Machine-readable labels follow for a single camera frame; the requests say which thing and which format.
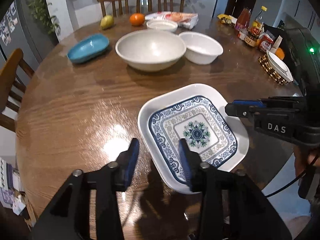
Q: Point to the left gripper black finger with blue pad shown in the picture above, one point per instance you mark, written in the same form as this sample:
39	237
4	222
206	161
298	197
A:
232	206
67	214

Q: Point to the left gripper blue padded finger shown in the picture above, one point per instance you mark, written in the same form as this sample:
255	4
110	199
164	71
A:
243	108

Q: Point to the blue patterned square plate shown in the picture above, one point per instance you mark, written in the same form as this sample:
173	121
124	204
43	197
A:
195	113

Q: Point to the medium white bowl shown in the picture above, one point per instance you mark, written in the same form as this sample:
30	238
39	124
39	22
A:
201	49

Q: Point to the large speckled white bowl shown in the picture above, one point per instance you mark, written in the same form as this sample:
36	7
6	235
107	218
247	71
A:
150	50

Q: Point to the blue teardrop dish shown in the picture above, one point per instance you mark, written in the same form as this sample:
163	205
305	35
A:
88	48

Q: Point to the person's right hand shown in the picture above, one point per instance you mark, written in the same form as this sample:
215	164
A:
303	157

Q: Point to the beaded wooden trivet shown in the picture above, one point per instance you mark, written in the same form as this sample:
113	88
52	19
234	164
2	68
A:
263	61

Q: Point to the white plate on trivet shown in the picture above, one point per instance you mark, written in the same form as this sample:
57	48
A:
279	66

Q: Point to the stack of books and boxes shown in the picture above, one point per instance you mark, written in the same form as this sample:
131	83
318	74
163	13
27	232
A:
11	189

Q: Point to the red label sauce jar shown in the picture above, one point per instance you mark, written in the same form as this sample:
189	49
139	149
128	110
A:
266	42

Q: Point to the dark lid sauce jar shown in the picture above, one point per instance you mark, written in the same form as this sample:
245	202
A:
250	39

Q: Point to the red sauce bottle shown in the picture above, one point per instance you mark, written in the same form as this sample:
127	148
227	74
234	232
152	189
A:
243	20

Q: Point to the yellow cap oil bottle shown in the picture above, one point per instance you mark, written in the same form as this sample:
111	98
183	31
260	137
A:
257	24

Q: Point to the yellow snack packet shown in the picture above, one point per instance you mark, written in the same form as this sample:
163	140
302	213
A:
227	19

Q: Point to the plastic snack bag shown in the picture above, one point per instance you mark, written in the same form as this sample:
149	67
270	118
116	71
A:
185	20

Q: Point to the small white bowl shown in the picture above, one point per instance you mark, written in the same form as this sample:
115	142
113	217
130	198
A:
165	25

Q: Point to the orange tangerine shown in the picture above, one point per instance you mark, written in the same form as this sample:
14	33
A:
137	19

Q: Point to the green pear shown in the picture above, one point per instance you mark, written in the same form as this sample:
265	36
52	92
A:
107	22

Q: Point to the wooden chair back left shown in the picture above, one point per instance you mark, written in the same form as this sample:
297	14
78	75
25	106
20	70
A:
119	7

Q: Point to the grey refrigerator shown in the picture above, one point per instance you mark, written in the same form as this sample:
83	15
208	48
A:
19	29

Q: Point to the green vine plant left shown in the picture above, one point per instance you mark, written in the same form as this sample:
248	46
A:
39	11

